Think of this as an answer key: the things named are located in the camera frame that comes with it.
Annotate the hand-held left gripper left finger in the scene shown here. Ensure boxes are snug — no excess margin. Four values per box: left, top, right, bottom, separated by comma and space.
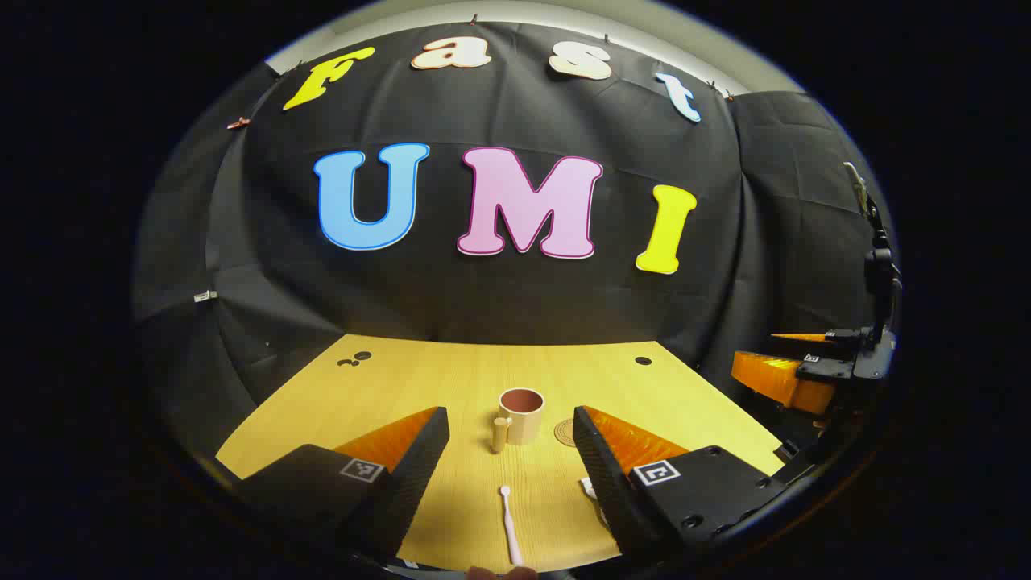
238, 406, 450, 565

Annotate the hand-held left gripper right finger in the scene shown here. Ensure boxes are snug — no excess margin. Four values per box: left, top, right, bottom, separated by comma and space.
573, 405, 786, 565

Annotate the white toothpaste tube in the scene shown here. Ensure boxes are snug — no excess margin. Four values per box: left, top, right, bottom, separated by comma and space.
580, 477, 607, 528

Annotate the beige cup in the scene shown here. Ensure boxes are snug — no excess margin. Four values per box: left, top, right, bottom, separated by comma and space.
491, 387, 545, 454

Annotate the pink toothbrush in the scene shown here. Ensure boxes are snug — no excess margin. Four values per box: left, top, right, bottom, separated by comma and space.
499, 485, 524, 567

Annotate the wooden desktop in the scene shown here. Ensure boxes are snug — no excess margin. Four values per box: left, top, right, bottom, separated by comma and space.
216, 334, 786, 574

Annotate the black desk edge clamp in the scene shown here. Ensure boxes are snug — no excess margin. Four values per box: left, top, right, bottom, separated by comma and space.
776, 439, 808, 484

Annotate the black backdrop cloth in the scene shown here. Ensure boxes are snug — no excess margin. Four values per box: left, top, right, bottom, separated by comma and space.
133, 20, 899, 460

